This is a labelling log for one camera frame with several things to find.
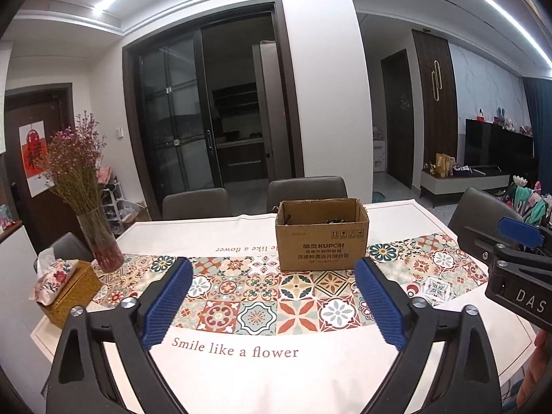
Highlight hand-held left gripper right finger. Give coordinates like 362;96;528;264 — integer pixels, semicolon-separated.
354;257;503;414

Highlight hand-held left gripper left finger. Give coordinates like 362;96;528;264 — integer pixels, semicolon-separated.
41;256;194;414

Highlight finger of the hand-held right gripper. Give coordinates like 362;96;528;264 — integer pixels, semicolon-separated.
464;225;552;270
497;216;552;253

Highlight brown cardboard box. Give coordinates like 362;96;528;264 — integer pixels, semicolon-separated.
275;198;370;272

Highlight person's right hand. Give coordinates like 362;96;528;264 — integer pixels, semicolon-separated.
523;329;552;400

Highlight artificial flower bunch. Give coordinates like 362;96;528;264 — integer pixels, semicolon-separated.
504;174;552;230

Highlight grey dining chair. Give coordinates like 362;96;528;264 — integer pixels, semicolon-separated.
447;187;525;253
34;232;94;265
266;176;348;214
161;188;232;221

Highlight white television cabinet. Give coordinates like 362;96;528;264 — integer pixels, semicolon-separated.
420;166;519;208

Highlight black television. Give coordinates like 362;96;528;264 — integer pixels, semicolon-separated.
464;118;536;172

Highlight woven tissue box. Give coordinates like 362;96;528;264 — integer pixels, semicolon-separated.
40;260;104;329

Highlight plush toys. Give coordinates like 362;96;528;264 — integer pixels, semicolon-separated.
493;107;534;135

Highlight shoe rack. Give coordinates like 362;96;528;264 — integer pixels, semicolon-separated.
97;167;145;226

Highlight floral fabric tissue cover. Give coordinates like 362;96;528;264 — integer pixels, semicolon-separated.
29;257;79;305

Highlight dark interior door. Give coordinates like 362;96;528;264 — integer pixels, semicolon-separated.
381;49;415;189

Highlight dried flower bouquet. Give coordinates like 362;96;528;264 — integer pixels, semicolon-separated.
40;111;108;225

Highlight brown entry door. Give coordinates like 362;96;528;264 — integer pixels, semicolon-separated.
3;83;75;244

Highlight dark sliding glass door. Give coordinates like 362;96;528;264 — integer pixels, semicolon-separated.
122;1;299;221

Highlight grey refrigerator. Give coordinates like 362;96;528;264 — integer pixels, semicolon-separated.
252;42;279;182

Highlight slatted wooden panel with handle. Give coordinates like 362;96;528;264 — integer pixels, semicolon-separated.
411;29;459;191

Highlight red wall poster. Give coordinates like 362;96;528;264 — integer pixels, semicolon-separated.
18;122;51;198

